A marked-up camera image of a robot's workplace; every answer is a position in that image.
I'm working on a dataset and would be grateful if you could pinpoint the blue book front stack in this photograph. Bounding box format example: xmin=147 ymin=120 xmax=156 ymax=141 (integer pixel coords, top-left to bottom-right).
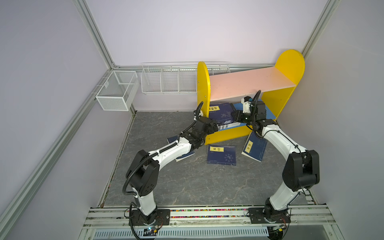
xmin=209 ymin=103 xmax=236 ymax=126

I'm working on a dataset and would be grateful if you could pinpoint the dark eye cover book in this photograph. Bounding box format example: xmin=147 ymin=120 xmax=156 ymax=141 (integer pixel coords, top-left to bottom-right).
xmin=218 ymin=122 xmax=241 ymax=131

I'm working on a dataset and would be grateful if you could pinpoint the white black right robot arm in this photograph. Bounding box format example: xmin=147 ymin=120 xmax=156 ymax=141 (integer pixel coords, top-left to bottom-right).
xmin=232 ymin=91 xmax=320 ymax=223

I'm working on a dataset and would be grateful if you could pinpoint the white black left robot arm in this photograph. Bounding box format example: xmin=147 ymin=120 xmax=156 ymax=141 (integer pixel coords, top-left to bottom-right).
xmin=122 ymin=102 xmax=218 ymax=219

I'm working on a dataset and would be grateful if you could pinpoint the yellow pink blue bookshelf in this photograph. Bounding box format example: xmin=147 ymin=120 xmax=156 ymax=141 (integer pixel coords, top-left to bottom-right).
xmin=196 ymin=49 xmax=306 ymax=146

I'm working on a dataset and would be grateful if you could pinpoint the blue book under eye book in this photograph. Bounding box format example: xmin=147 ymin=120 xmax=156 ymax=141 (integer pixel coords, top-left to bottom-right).
xmin=167 ymin=136 xmax=195 ymax=162

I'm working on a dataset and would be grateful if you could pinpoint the white mesh box basket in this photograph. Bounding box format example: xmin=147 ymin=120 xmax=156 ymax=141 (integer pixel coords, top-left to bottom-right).
xmin=96 ymin=71 xmax=140 ymax=112

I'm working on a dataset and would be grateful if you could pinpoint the white wire rack basket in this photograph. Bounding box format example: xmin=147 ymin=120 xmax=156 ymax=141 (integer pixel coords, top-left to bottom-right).
xmin=140 ymin=61 xmax=232 ymax=96

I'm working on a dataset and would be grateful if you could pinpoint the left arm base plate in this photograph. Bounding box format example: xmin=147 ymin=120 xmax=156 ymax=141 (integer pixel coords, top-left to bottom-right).
xmin=129 ymin=209 xmax=171 ymax=226

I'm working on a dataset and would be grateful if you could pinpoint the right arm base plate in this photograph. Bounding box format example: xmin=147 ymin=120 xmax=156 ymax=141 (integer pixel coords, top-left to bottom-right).
xmin=247 ymin=208 xmax=291 ymax=224

